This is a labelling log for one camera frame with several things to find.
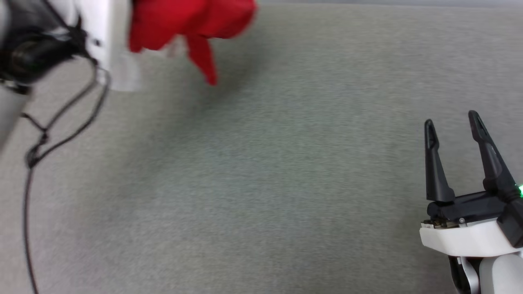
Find thin black cable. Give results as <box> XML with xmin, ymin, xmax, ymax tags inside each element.
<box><xmin>21</xmin><ymin>57</ymin><xmax>112</xmax><ymax>294</ymax></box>

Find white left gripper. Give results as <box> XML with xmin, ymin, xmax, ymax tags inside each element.
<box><xmin>80</xmin><ymin>0</ymin><xmax>142</xmax><ymax>91</ymax></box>

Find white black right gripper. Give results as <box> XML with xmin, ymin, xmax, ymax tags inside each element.
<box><xmin>420</xmin><ymin>110</ymin><xmax>523</xmax><ymax>258</ymax></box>

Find red basketball jersey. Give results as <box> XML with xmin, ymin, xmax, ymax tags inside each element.
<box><xmin>128</xmin><ymin>0</ymin><xmax>259</xmax><ymax>86</ymax></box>

